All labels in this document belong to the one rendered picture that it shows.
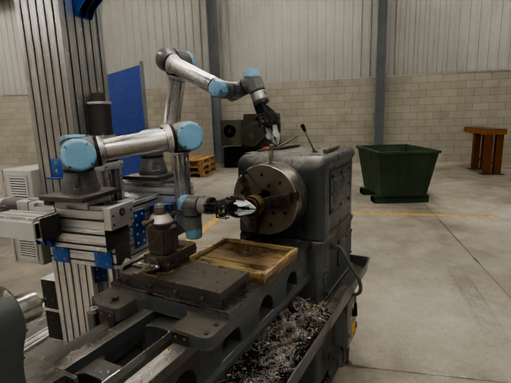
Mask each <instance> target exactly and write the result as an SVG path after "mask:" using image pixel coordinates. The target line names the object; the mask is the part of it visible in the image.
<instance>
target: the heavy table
mask: <svg viewBox="0 0 511 383"><path fill-rule="evenodd" d="M464 131H466V132H471V133H473V141H472V150H471V168H468V169H482V172H481V173H480V174H481V175H504V174H502V173H501V164H502V156H503V141H504V135H507V128H491V127H483V126H473V127H464ZM481 135H482V140H481ZM494 135H495V138H494ZM493 146H494V154H493V162H492V153H493ZM480 147H481V157H479V156H480ZM479 160H480V166H479V168H478V165H479ZM491 164H492V171H491ZM490 171H491V172H490Z"/></svg>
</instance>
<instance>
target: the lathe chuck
mask: <svg viewBox="0 0 511 383"><path fill-rule="evenodd" d="M246 171H247V172H248V174H250V176H251V177H252V179H253V180H254V181H255V183H256V184H257V186H258V187H259V188H260V189H261V190H264V191H263V193H261V194H260V196H261V197H262V198H264V193H265V191H267V192H269V193H270V194H271V195H279V194H287V193H294V192H297V195H298V199H299V200H298V201H293V202H291V203H289V204H279V205H278V206H272V207H269V209H268V210H265V212H264V215H263V218H262V222H261V225H260V227H259V231H258V233H261V234H264V235H274V234H278V233H281V232H283V231H284V230H286V229H287V228H288V227H290V226H292V225H293V224H294V223H296V222H297V221H298V219H299V218H300V216H301V214H302V213H303V209H304V205H305V194H304V190H303V186H302V183H301V181H300V180H299V178H298V177H297V175H296V174H295V173H294V172H293V171H292V170H291V169H289V168H288V167H286V166H285V165H282V164H280V163H273V164H267V163H262V164H259V165H256V166H252V167H249V168H248V169H247V170H246ZM241 177H242V176H241V175H240V177H239V178H238V180H237V181H236V184H235V188H234V193H233V196H240V197H241V198H244V199H245V196H244V195H245V192H244V191H243V190H242V188H244V187H243V186H242V184H241V183H240V181H239V179H240V178H241ZM240 219H241V220H242V221H243V222H244V223H245V224H246V225H247V226H248V225H249V220H248V219H249V217H246V216H243V217H241V218H240ZM296 219H297V220H296ZM295 220H296V221H295ZM294 221H295V222H294Z"/></svg>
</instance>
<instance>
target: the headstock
mask: <svg viewBox="0 0 511 383"><path fill-rule="evenodd" d="M314 148H315V150H316V151H318V152H311V151H313V149H312V148H311V147H293V148H288V149H282V150H274V156H273V159H272V162H274V161H276V162H281V163H286V164H287V165H289V166H291V167H293V168H294V169H295V170H296V171H297V172H298V173H299V174H300V176H301V177H302V179H303V181H304V183H305V185H306V190H307V194H308V201H307V206H306V210H305V212H304V214H303V216H302V217H301V218H300V219H299V220H298V221H297V222H296V223H295V224H293V225H292V226H290V227H288V228H287V229H286V230H284V231H283V232H281V233H278V234H274V235H271V236H281V237H287V238H293V239H304V240H309V241H315V242H322V241H325V240H326V239H327V238H328V237H329V232H330V231H331V230H332V229H334V228H335V227H336V226H337V225H338V224H339V223H340V222H341V221H342V220H343V219H344V218H345V217H347V216H348V215H349V214H350V213H351V177H352V158H353V156H354V155H355V151H354V148H352V147H339V148H338V149H336V150H333V151H330V152H328V153H326V154H324V153H323V152H322V151H323V150H324V149H326V148H328V147H314ZM311 154H312V155H311ZM315 154H319V155H315ZM300 155H302V156H300ZM306 155H309V156H306ZM267 162H269V158H268V151H264V152H257V153H253V154H246V155H243V156H242V157H241V158H240V160H239V162H238V178H239V177H240V175H242V174H244V173H245V172H246V170H247V169H248V168H249V167H252V166H256V165H259V164H262V163H267ZM308 184H309V185H308ZM291 228H292V229H291ZM240 230H241V231H243V232H248V233H258V231H253V230H251V229H249V228H248V226H247V225H246V224H245V223H244V222H243V221H242V220H241V219H240Z"/></svg>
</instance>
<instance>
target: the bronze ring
mask: <svg viewBox="0 0 511 383"><path fill-rule="evenodd" d="M245 199H246V200H247V201H248V202H250V203H251V204H253V205H254V206H255V207H256V211H254V212H253V213H251V214H248V215H246V217H254V216H257V215H260V214H261V213H262V212H263V211H264V209H265V202H264V200H263V199H262V197H261V196H260V195H257V194H251V195H249V196H248V197H247V198H245Z"/></svg>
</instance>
